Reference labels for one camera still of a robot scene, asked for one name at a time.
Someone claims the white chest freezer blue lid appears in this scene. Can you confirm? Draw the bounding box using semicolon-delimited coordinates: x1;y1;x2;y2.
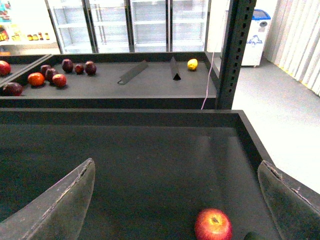
241;9;271;67

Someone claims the dark plum back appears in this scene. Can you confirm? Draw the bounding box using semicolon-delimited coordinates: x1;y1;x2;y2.
61;58;74;73

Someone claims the black flat divider plate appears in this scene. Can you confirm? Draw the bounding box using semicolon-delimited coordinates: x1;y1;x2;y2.
117;60;148;85

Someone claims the small red plum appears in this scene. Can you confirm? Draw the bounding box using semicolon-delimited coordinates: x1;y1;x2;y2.
74;63;85;75

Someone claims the dark plum pair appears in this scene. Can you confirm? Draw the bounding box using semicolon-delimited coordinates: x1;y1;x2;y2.
40;64;59;84

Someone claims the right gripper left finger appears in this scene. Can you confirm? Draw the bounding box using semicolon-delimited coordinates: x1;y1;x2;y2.
0;158;96;240

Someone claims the pink cable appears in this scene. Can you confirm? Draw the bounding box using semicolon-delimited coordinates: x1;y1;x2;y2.
200;51;216;110

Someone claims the yellow lemon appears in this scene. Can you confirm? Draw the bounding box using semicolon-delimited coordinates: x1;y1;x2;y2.
187;58;198;71

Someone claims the black display tray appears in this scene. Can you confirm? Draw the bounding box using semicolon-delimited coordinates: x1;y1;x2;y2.
0;108;282;240
0;51;217;110

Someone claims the red apple small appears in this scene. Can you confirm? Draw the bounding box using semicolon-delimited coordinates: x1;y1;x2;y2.
52;74;67;88

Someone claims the shelf with jars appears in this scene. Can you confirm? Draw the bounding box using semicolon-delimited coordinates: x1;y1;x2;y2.
0;0;60;55

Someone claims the black perforated shelf post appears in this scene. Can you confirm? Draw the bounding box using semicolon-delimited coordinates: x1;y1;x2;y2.
216;0;257;110

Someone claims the black rear display tray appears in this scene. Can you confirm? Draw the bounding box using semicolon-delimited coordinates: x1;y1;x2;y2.
0;51;217;110

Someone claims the dark plum right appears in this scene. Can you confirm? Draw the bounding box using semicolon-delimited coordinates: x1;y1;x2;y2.
84;60;97;76

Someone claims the dark purple apple front left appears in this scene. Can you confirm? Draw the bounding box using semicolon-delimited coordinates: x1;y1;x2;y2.
2;82;24;97

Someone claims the glass door refrigerator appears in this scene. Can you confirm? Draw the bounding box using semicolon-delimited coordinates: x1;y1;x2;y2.
46;0;211;54

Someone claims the orange red tomato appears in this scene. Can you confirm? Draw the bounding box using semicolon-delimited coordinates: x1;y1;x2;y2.
27;72;45;87

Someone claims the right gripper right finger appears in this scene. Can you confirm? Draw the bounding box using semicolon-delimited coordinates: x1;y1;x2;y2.
257;160;320;240

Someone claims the black front display tray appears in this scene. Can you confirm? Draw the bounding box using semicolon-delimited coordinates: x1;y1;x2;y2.
0;108;282;240

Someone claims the black triangular divider bar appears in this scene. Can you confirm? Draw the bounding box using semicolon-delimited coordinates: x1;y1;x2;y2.
170;56;181;81

